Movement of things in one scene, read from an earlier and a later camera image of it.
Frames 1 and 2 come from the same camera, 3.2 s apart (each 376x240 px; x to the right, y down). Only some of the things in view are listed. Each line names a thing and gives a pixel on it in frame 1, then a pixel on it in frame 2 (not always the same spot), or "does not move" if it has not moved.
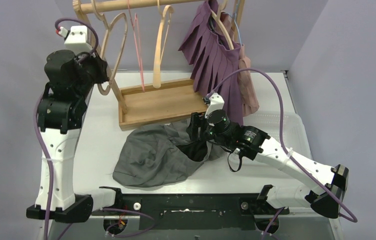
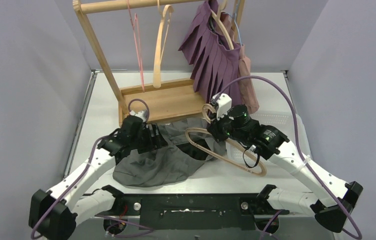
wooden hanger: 106,26 → 249,155
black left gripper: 98,69 → 154,135
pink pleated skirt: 246,83 does not move
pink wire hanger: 135,25 does not move
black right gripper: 198,120 → 215,129
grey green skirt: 153,155 does not move
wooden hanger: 217,15 does not move
